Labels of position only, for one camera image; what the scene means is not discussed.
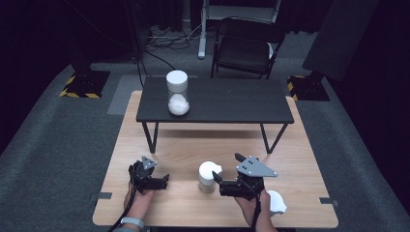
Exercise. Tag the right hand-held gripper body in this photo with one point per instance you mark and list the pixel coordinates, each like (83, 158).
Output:
(253, 169)

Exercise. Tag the black base with yellow stripes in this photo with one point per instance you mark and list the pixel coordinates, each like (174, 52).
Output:
(87, 83)
(309, 88)

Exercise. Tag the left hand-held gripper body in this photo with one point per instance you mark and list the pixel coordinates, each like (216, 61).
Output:
(141, 177)

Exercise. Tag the white wristband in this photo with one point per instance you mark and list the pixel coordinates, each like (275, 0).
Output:
(132, 222)

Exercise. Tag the spice jar white spout lid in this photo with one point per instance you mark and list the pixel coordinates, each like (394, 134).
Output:
(206, 177)

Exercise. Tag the clear jar white lid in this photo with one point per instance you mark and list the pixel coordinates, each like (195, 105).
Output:
(177, 93)

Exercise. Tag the person's left hand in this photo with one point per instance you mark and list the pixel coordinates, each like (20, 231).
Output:
(138, 204)

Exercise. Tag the dark grey panel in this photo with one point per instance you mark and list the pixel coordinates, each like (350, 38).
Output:
(338, 35)

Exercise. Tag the white cup with lid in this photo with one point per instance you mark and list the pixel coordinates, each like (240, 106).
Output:
(278, 203)

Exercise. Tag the dark stand pole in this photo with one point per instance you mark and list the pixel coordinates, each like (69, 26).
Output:
(137, 29)

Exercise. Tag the black folding chair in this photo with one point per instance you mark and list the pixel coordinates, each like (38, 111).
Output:
(245, 48)

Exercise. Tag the person's right hand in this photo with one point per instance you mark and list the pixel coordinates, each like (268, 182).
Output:
(249, 208)

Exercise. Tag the white metal stand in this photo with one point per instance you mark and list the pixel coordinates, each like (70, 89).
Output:
(238, 12)

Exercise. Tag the black shelf riser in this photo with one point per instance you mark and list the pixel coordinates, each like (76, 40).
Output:
(225, 100)

